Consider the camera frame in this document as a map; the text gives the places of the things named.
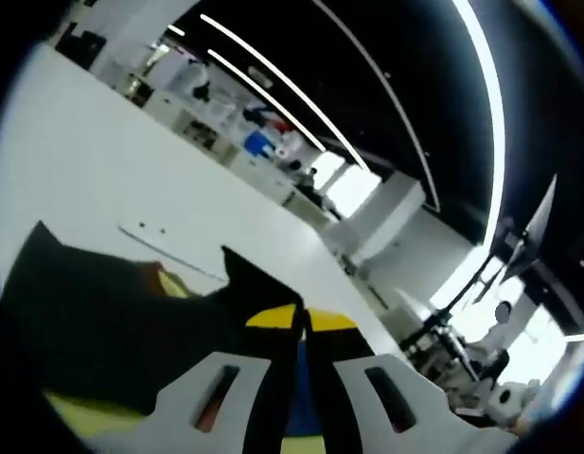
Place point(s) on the wide ceiling light strip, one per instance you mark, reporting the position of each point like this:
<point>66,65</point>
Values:
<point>499,123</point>

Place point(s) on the grey tilted panel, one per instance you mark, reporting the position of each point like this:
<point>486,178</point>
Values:
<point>533,232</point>

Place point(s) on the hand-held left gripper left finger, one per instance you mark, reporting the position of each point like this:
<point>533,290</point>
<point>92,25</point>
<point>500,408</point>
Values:
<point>201,402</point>

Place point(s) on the yellow blue black garment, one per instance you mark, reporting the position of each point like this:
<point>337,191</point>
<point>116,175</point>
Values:
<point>107,321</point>

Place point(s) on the black metal rack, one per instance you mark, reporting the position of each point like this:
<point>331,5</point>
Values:
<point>443,326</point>

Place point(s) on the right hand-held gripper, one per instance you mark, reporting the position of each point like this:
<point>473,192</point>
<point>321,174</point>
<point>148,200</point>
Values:
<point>509,402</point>

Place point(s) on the white lab bench row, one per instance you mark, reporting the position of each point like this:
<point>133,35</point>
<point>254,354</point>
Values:
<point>216,123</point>

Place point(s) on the white pillar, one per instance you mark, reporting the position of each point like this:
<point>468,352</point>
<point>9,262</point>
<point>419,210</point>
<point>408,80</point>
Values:
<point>381,217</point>

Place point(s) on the blue storage bin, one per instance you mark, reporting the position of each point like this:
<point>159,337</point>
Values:
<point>258,144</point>

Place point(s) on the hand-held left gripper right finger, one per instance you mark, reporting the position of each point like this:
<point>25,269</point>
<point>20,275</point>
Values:
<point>414,416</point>

